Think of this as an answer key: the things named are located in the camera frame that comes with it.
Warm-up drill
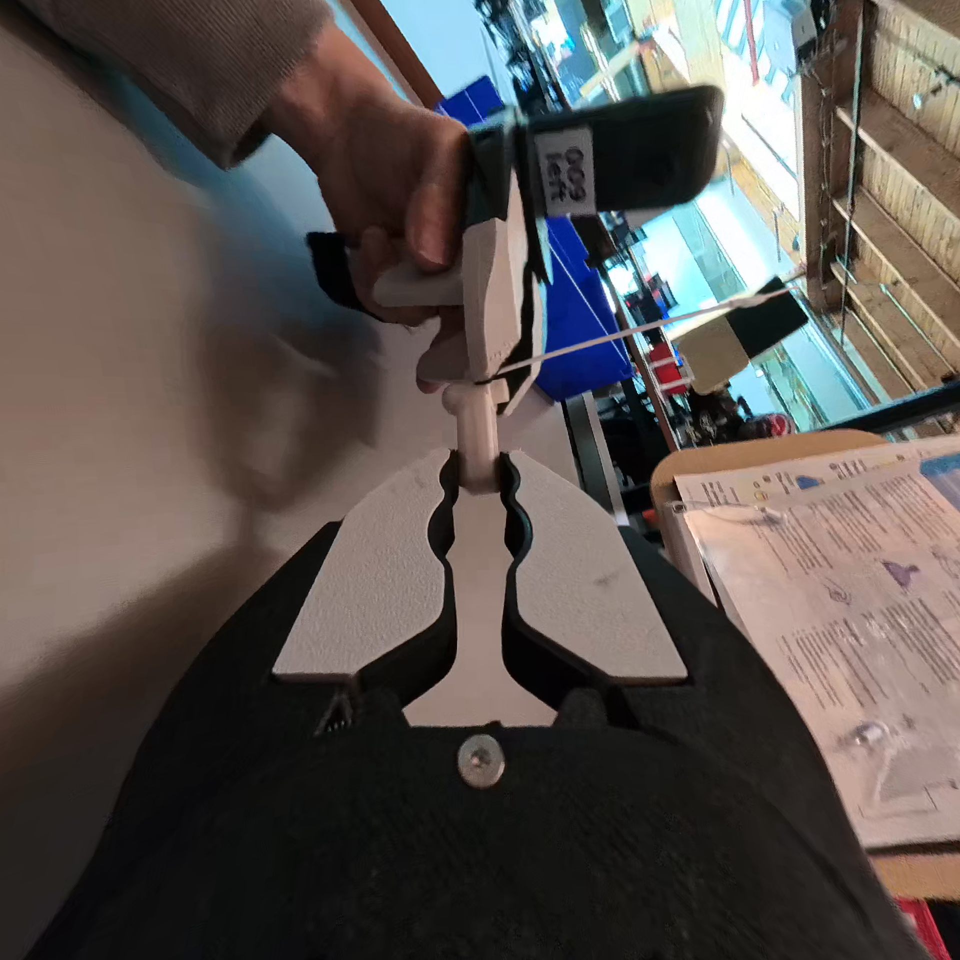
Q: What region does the red plastic bin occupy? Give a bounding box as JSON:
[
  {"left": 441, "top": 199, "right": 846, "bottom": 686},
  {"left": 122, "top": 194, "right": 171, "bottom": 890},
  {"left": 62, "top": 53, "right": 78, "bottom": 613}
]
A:
[{"left": 643, "top": 341, "right": 689, "bottom": 393}]

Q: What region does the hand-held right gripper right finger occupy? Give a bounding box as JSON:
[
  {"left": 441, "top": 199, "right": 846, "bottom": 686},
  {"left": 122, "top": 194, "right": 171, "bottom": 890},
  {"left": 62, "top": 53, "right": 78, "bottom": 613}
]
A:
[{"left": 498, "top": 450, "right": 691, "bottom": 706}]

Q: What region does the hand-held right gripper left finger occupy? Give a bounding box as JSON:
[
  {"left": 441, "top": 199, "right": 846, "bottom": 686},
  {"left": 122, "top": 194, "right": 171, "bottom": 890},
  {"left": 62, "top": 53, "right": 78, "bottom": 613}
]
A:
[{"left": 271, "top": 447, "right": 459, "bottom": 699}]

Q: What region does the black and cream board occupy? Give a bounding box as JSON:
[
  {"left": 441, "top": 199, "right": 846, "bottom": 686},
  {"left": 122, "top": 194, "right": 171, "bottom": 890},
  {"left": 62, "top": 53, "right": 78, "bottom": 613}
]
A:
[{"left": 675, "top": 276, "right": 811, "bottom": 396}]

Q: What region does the white table with wooden edge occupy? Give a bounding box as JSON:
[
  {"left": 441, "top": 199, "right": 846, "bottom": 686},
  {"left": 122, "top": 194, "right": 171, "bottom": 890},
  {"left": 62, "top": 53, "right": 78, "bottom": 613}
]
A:
[{"left": 348, "top": 0, "right": 511, "bottom": 110}]

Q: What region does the blue plastic bin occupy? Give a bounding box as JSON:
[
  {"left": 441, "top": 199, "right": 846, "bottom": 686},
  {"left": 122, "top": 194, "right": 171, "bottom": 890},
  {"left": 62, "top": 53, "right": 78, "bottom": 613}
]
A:
[{"left": 435, "top": 75, "right": 635, "bottom": 402}]

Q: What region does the person's left hand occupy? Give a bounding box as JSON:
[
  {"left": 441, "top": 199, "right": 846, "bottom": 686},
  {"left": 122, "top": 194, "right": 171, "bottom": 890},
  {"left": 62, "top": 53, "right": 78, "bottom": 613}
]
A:
[{"left": 266, "top": 26, "right": 474, "bottom": 396}]

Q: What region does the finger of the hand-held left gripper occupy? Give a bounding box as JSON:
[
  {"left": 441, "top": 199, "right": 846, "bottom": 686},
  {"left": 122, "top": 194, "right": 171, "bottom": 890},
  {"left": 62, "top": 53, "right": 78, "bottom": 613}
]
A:
[
  {"left": 459, "top": 213, "right": 529, "bottom": 385},
  {"left": 493, "top": 223, "right": 558, "bottom": 420}
]

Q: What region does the wooden document stand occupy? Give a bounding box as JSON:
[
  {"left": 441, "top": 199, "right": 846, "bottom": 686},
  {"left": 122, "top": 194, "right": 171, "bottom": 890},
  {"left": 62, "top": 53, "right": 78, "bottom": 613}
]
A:
[{"left": 649, "top": 429, "right": 960, "bottom": 901}]

